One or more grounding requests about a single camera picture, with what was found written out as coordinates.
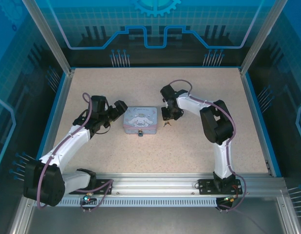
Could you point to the small metal keys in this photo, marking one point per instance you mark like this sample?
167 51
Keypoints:
168 124

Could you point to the pastel cartoon dog tin box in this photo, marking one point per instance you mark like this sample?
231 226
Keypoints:
140 119

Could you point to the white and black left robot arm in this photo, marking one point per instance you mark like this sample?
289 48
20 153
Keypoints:
67 143

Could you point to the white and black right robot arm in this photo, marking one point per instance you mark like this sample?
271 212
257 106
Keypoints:
221 156

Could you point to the small blue padlock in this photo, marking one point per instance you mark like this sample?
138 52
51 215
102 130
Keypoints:
140 133

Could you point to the aluminium table side rail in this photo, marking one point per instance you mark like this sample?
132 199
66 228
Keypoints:
59 104
256 122

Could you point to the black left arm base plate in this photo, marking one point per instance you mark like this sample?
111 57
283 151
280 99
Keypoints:
103 185

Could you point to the aluminium mounting rail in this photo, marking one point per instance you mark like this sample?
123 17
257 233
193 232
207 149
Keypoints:
153 185

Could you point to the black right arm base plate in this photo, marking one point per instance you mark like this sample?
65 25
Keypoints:
204 186

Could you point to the aluminium frame post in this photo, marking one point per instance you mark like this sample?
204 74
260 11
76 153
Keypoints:
260 36
48 36

